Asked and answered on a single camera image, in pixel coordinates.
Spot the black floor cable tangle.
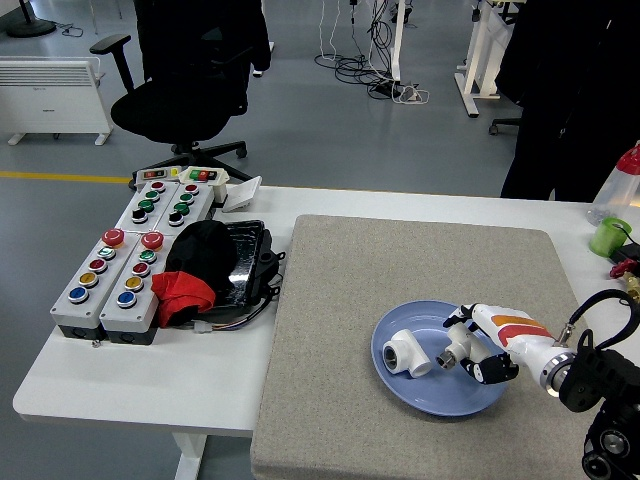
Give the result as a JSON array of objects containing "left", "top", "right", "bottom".
[{"left": 313, "top": 0, "right": 407, "bottom": 101}]

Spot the white flat card box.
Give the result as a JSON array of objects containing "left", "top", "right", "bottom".
[{"left": 221, "top": 175, "right": 263, "bottom": 215}]

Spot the black chair base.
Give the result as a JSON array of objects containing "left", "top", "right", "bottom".
[{"left": 488, "top": 116, "right": 523, "bottom": 137}]

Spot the green plastic cup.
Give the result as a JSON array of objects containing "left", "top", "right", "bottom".
[{"left": 587, "top": 216, "right": 633, "bottom": 259}]

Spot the grey rocker switch unit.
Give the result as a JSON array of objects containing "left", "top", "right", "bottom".
[{"left": 131, "top": 166, "right": 183, "bottom": 191}]

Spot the grey-brown mat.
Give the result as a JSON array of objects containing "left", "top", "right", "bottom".
[{"left": 249, "top": 214, "right": 640, "bottom": 480}]

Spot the black jacket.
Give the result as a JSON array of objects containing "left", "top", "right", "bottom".
[{"left": 133, "top": 0, "right": 273, "bottom": 85}]

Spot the black device with wires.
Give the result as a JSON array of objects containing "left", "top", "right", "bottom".
[{"left": 220, "top": 227, "right": 288, "bottom": 321}]

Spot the black cloth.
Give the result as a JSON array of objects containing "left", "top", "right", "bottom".
[{"left": 164, "top": 219, "right": 240, "bottom": 304}]

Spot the white table leg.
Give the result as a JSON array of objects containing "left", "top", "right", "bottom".
[{"left": 171, "top": 431, "right": 209, "bottom": 480}]

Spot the black round stand base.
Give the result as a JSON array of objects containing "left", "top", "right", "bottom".
[{"left": 5, "top": 0, "right": 58, "bottom": 39}]

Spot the black office chair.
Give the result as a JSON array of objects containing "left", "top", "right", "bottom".
[{"left": 89, "top": 22, "right": 256, "bottom": 184}]

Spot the blue round plate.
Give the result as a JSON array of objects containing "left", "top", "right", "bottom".
[{"left": 370, "top": 299, "right": 509, "bottom": 418}]

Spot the five-button grey control box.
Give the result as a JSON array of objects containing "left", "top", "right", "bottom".
[
  {"left": 99, "top": 230, "right": 169, "bottom": 347},
  {"left": 49, "top": 228, "right": 128, "bottom": 342}
]

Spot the black adapter with cord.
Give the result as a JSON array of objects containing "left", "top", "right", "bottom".
[{"left": 607, "top": 223, "right": 640, "bottom": 267}]

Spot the brass valve red handle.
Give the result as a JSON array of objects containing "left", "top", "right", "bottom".
[{"left": 608, "top": 258, "right": 640, "bottom": 304}]

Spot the white power strip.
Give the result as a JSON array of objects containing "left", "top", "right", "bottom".
[{"left": 399, "top": 85, "right": 431, "bottom": 106}]

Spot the white desk frame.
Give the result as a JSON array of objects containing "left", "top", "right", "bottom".
[{"left": 453, "top": 0, "right": 524, "bottom": 120}]

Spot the four-button grey control box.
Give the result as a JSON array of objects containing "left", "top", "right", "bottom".
[
  {"left": 114, "top": 179, "right": 181, "bottom": 235},
  {"left": 152, "top": 181, "right": 216, "bottom": 237}
]

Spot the red cloth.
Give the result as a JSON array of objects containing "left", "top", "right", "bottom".
[{"left": 151, "top": 270, "right": 218, "bottom": 330}]

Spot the white tee fitting metal socket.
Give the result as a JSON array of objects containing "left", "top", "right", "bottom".
[{"left": 381, "top": 329, "right": 433, "bottom": 380}]

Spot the black glossy tray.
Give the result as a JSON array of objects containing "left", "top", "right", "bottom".
[{"left": 200, "top": 218, "right": 268, "bottom": 309}]

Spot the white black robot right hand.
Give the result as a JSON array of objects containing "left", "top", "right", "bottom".
[{"left": 441, "top": 301, "right": 557, "bottom": 387}]

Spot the white desk leg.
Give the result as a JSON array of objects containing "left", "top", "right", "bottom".
[{"left": 386, "top": 0, "right": 408, "bottom": 84}]

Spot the white panel heater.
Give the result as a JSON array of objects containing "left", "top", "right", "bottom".
[{"left": 0, "top": 55, "right": 115, "bottom": 148}]

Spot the white green-red switch box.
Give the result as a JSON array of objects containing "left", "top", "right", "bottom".
[{"left": 179, "top": 165, "right": 232, "bottom": 205}]

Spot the clear bottle red cap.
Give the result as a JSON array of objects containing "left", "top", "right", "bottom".
[{"left": 586, "top": 139, "right": 640, "bottom": 228}]

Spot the person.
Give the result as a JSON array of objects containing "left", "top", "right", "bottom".
[{"left": 497, "top": 0, "right": 640, "bottom": 204}]

